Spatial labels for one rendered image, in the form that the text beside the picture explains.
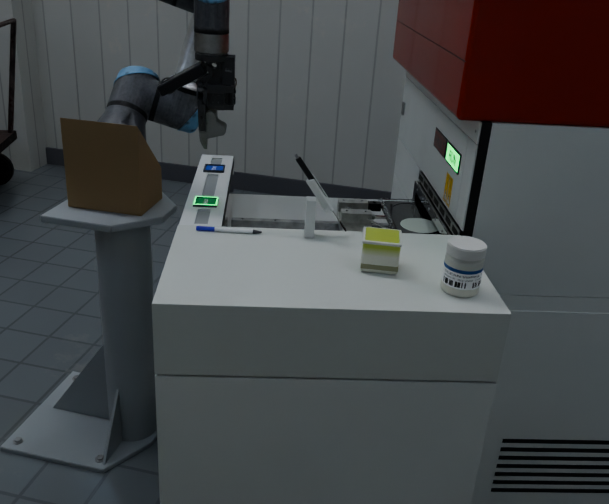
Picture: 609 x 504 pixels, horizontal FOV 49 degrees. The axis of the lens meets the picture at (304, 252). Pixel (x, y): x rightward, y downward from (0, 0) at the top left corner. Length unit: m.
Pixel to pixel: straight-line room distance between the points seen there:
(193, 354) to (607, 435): 1.18
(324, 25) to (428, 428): 3.21
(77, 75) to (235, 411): 3.84
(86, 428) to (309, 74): 2.65
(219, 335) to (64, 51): 3.87
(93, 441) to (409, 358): 1.39
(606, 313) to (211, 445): 0.97
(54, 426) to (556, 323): 1.63
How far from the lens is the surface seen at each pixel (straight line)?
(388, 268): 1.28
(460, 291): 1.24
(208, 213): 1.55
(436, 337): 1.21
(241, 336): 1.17
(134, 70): 1.99
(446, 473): 1.41
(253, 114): 4.41
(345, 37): 4.20
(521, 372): 1.75
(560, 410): 1.86
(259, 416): 1.27
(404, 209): 1.82
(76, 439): 2.39
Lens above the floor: 1.53
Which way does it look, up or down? 25 degrees down
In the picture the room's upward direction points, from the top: 4 degrees clockwise
